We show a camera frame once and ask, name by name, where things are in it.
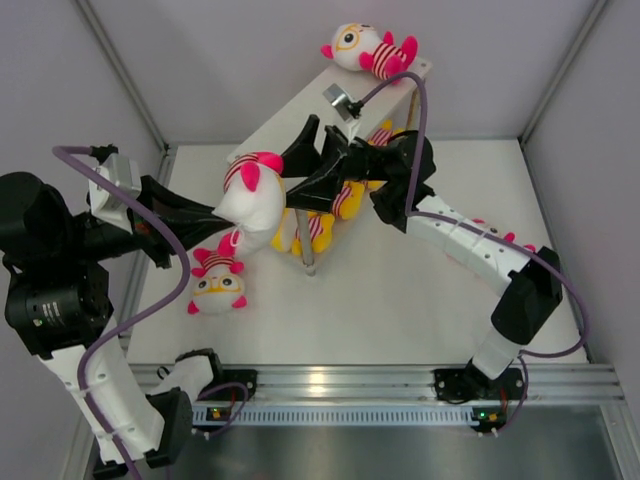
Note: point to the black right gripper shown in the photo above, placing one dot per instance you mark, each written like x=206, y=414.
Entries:
x=321, y=187

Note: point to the white pink plush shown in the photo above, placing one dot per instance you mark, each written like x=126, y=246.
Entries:
x=218, y=285
x=509, y=236
x=359, y=47
x=254, y=200

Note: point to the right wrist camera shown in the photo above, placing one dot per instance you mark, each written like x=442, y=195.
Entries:
x=348, y=111

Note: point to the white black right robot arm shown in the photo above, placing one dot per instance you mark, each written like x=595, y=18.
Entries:
x=526, y=282

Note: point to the yellow plush inside shelf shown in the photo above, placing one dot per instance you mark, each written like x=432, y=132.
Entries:
x=384, y=132

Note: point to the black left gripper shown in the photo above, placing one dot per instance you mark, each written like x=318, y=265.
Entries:
x=187, y=220

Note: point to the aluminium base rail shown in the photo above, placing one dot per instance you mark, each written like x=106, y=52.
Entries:
x=549, y=384

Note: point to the white two-tier shelf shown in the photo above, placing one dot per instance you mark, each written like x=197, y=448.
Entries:
x=321, y=135

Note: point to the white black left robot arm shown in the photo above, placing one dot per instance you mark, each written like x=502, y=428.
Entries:
x=58, y=303

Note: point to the grey slotted cable duct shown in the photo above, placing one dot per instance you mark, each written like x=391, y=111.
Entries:
x=406, y=415

